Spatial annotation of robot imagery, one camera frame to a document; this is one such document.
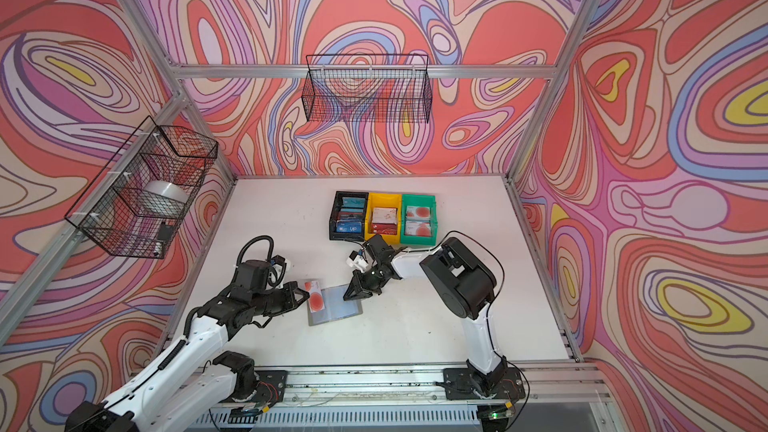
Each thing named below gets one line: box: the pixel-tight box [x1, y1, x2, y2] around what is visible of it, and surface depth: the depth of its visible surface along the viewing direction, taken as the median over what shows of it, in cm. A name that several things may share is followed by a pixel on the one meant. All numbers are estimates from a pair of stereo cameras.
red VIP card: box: [372, 223, 397, 235], surface depth 104 cm
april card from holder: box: [304, 280, 325, 313], surface depth 85 cm
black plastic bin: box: [329, 191, 369, 242], surface depth 106 cm
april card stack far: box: [406, 206, 431, 220], surface depth 107 cm
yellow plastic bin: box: [365, 193, 402, 244], surface depth 107 cm
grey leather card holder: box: [308, 284, 363, 327], surface depth 88 cm
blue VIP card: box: [336, 221, 362, 233], surface depth 103 cm
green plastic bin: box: [400, 194, 438, 246], surface depth 106 cm
